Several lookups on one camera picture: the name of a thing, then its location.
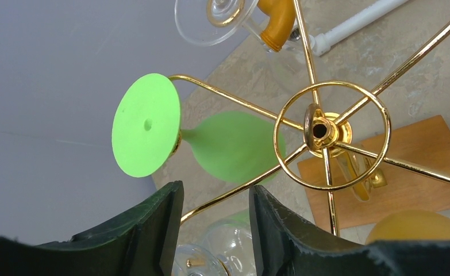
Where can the gold wire wine glass rack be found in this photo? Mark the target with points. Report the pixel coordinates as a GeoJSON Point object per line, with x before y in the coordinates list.
{"type": "Point", "coordinates": [320, 133]}

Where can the white PVC pipe frame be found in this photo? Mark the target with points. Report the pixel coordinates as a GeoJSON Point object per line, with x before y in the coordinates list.
{"type": "Point", "coordinates": [323, 42]}

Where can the clear wine glass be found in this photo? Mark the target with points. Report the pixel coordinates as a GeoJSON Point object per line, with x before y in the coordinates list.
{"type": "Point", "coordinates": [209, 22]}

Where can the yellow-orange plastic goblet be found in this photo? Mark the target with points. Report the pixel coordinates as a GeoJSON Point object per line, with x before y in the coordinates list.
{"type": "Point", "coordinates": [411, 225]}

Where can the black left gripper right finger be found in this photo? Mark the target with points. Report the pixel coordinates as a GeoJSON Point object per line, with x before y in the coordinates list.
{"type": "Point", "coordinates": [285, 243]}

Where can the green plastic goblet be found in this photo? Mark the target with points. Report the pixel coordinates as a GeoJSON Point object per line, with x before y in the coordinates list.
{"type": "Point", "coordinates": [232, 146]}

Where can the yellow faucet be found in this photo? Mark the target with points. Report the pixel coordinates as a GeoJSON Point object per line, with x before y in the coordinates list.
{"type": "Point", "coordinates": [282, 16]}

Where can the small clear glass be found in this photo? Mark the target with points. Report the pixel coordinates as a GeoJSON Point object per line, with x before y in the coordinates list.
{"type": "Point", "coordinates": [225, 248]}

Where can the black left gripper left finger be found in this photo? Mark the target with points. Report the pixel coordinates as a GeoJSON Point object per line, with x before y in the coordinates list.
{"type": "Point", "coordinates": [140, 241]}

